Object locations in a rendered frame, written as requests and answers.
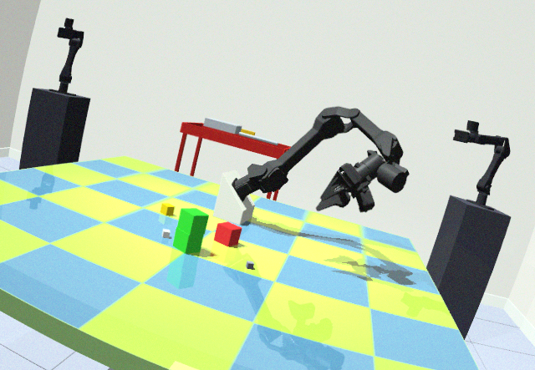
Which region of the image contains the green block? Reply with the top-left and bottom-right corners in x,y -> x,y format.
177,208 -> 209,235
173,227 -> 204,254

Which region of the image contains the small yellow block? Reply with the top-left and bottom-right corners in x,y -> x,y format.
160,203 -> 175,216

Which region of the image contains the red block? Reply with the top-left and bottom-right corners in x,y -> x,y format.
213,222 -> 242,246

